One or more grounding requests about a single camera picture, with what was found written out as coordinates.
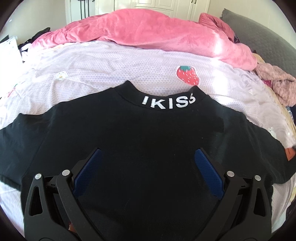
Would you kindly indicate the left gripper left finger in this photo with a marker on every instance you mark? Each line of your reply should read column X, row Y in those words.
column 52, row 211

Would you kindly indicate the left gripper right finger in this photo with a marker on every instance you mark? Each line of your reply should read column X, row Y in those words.
column 243, row 210

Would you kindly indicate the black IKISS t-shirt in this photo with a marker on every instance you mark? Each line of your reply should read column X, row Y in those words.
column 148, row 186

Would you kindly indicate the dark clothes pile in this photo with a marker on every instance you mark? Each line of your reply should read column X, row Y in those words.
column 32, row 39

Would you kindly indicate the light pink fuzzy garment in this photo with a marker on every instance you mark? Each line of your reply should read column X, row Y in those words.
column 283, row 84

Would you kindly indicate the lilac strawberry bed sheet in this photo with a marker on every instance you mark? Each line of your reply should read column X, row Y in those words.
column 71, row 71

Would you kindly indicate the white drawer cabinet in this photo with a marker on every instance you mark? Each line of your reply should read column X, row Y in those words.
column 10, row 54

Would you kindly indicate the grey quilted headboard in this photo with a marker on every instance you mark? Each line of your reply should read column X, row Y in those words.
column 270, row 46

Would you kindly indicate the pink plush blanket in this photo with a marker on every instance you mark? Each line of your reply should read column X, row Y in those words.
column 148, row 29

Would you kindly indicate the white wardrobe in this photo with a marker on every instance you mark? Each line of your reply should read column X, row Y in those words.
column 186, row 10

